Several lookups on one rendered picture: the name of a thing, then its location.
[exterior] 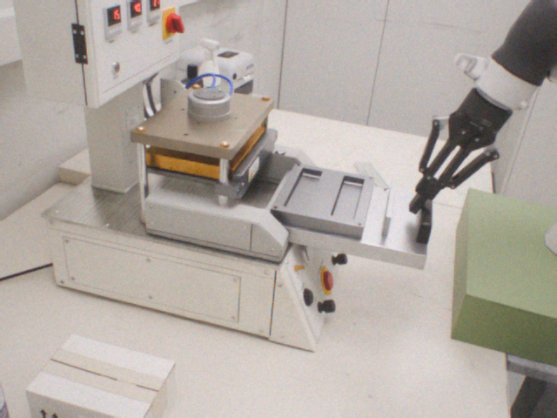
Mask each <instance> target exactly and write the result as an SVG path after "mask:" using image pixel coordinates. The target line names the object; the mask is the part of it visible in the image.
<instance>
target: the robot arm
mask: <svg viewBox="0 0 557 418"><path fill-rule="evenodd" d="M453 64H454V65H455V66H456V67H457V68H458V69H459V70H461V71H462V72H463V73H464V74H466V75H467V76H469V77H470V78H471V79H473V81H474V83H475V84H476V85H477V86H478V88H477V87H473V88H472V89H471V90H470V91H469V93H468V94H467V96H466V99H465V100H464V101H463V103H462V104H461V106H460V108H459V109H458V110H457V111H455V112H454V113H451V114H450V115H449V116H448V117H444V118H439V117H438V116H433V117H432V130H431V132H430V134H429V137H428V139H427V141H426V145H425V148H424V151H423V152H422V156H421V158H420V161H419V172H420V173H422V175H423V176H422V177H421V179H420V180H419V182H418V183H417V185H416V186H415V192H416V194H415V196H414V198H413V199H412V201H411V202H410V203H409V212H411V213H413V214H415V215H416V214H417V213H418V211H419V210H420V208H421V207H422V206H423V205H424V204H425V203H426V201H427V200H428V199H429V200H431V201H432V200H434V199H435V197H436V196H437V195H438V192H440V191H441V189H445V188H446V187H450V188H451V189H456V188H457V187H458V186H459V185H461V184H462V183H463V182H465V181H466V180H467V179H468V178H470V177H471V176H472V175H473V174H475V173H476V172H477V171H478V170H479V169H480V168H481V167H483V166H484V165H485V164H487V163H489V162H492V161H494V160H496V159H498V158H499V157H500V155H499V152H498V149H497V148H495V146H494V144H493V142H494V141H495V138H496V134H497V132H498V131H499V130H500V129H501V127H502V126H503V125H504V124H505V123H506V122H507V120H508V119H509V118H510V116H511V115H512V114H513V112H512V110H511V109H515V110H517V111H519V110H520V109H522V110H523V111H524V110H526V109H527V108H528V104H527V100H528V99H529V98H530V97H531V96H532V95H533V94H534V92H535V91H537V90H536V89H538V88H539V87H540V86H542V85H543V83H544V81H545V79H547V80H548V81H550V82H551V83H555V84H556V85H557V0H531V1H530V2H529V4H528V5H527V7H526V8H525V9H524V10H523V11H522V13H521V14H520V16H519V17H518V18H517V20H516V21H515V22H514V24H513V25H512V27H511V28H510V30H509V32H508V33H507V37H506V39H505V41H504V43H503V45H501V47H500V48H498V49H497V50H496V51H495V52H494V53H493V54H491V55H490V57H489V58H488V59H486V58H483V57H476V56H470V55H467V54H458V55H457V56H456V58H455V59H454V60H453ZM445 125H448V127H449V138H448V140H447V142H446V143H445V144H444V145H443V146H442V147H441V149H440V150H439V153H438V154H437V156H436V157H435V158H434V160H433V161H432V163H431V164H430V165H429V166H428V167H427V165H428V162H429V159H430V157H431V155H432V152H433V148H434V146H435V144H436V141H437V138H438V136H439V133H440V131H442V130H443V129H444V127H445ZM457 146H460V148H459V151H458V152H457V154H456V155H455V156H454V158H453V159H452V161H451V162H450V163H449V165H448V166H447V167H446V169H445V170H444V171H443V172H442V173H441V175H439V177H438V179H436V178H435V177H434V175H435V173H436V172H437V171H438V170H439V169H440V167H441V166H443V165H444V163H445V162H446V160H447V159H448V158H449V156H450V155H451V154H452V152H454V151H455V148H456V147H457ZM485 147H486V148H485ZM482 148H485V149H484V151H483V152H482V153H481V154H480V155H479V156H477V157H476V158H475V159H474V160H472V161H471V162H470V163H469V164H467V165H466V166H465V167H464V168H462V169H461V170H460V171H459V172H457V170H458V169H459V168H460V166H461V165H462V163H463V162H464V161H465V159H466V158H468V157H469V155H470V154H471V153H472V152H475V151H478V150H479V149H482ZM456 172H457V173H456ZM455 173H456V174H455ZM454 174H455V175H454ZM453 175H454V176H453ZM544 237H545V243H546V247H547V248H548V249H550V250H551V251H552V252H553V253H554V254H555V255H556V256H557V220H556V221H555V223H554V224H553V225H552V226H551V227H550V228H549V229H548V230H547V231H546V232H545V233H544Z"/></svg>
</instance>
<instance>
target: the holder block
mask: <svg viewBox="0 0 557 418"><path fill-rule="evenodd" d="M374 180H375V178H374V177H368V176H364V175H359V174H353V173H349V172H340V171H334V170H330V169H325V168H320V167H315V166H309V165H301V164H295V166H294V167H293V169H292V171H291V173H290V175H289V177H288V178H287V180H286V182H285V183H284V184H283V185H282V187H281V189H280V191H279V193H278V195H277V197H276V199H275V201H274V202H273V204H272V207H271V209H270V214H271V215H272V216H273V217H274V218H275V219H276V220H277V221H278V222H280V223H286V224H290V225H295V226H303V227H306V228H311V229H315V230H320V231H325V233H333V234H337V235H341V236H346V237H350V238H355V239H362V236H363V232H364V227H365V223H366V216H367V213H368V208H369V205H370V201H371V197H372V189H373V185H374Z"/></svg>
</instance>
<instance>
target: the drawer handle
mask: <svg viewBox="0 0 557 418"><path fill-rule="evenodd" d="M432 216H433V201H431V200H429V199H428V200H427V201H426V203H425V204H424V205H423V206H422V207H421V208H420V210H419V231H418V236H417V239H416V242H417V243H420V244H424V245H427V244H428V241H429V238H430V233H431V229H432Z"/></svg>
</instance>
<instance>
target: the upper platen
mask: <svg viewBox="0 0 557 418"><path fill-rule="evenodd" d="M265 130H266V128H262V127H259V128H258V129H257V130H256V131H255V132H254V133H253V134H252V136H251V137H250V138H248V139H247V141H246V142H245V143H244V144H243V146H242V147H241V148H240V149H239V151H238V152H237V153H236V154H235V156H234V157H233V158H232V159H231V161H230V160H229V180H232V178H233V174H234V172H235V171H236V170H237V169H238V168H239V167H240V165H241V164H242V163H243V160H244V159H245V157H246V156H247V155H248V153H249V152H251V151H252V149H253V148H254V147H255V145H256V144H257V143H258V141H259V140H260V139H261V138H262V137H263V135H264V134H265ZM146 155H147V172H148V173H152V174H157V175H161V176H166V177H170V178H175V179H183V180H189V181H193V182H198V183H202V184H207V185H214V184H215V182H217V181H218V180H219V167H220V158H216V157H211V156H206V155H201V154H197V153H192V152H183V151H179V150H173V149H168V148H164V147H158V146H154V145H151V146H150V147H148V148H147V149H146Z"/></svg>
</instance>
